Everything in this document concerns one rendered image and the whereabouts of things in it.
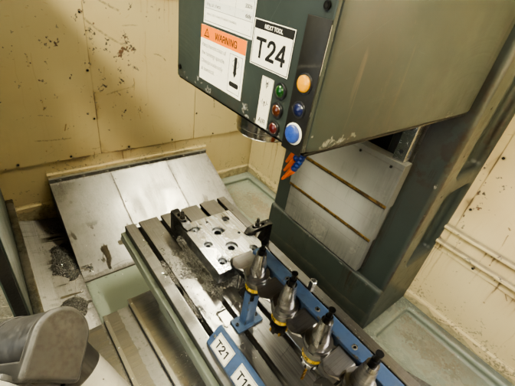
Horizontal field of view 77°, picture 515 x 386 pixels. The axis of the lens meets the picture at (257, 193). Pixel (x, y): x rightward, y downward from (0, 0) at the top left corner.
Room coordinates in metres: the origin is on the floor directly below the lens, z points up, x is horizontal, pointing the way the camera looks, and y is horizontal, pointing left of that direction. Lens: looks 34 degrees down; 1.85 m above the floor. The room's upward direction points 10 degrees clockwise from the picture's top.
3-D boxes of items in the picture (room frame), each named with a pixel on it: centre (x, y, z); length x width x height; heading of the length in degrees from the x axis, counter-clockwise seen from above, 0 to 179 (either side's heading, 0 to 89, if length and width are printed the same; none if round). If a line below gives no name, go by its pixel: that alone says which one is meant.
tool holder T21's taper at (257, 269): (0.59, -0.04, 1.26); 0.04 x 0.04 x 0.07
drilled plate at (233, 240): (0.95, 0.10, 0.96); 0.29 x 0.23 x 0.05; 43
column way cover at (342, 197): (1.15, -0.31, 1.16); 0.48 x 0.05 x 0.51; 43
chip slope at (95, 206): (1.33, 0.47, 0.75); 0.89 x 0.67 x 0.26; 133
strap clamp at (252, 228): (1.04, -0.03, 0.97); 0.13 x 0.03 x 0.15; 133
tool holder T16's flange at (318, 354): (0.42, -0.19, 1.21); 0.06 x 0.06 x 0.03
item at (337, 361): (0.39, -0.23, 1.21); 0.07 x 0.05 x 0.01; 133
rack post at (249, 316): (0.66, -0.04, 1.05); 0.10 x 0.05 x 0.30; 133
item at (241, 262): (0.62, 0.00, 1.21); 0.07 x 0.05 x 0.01; 133
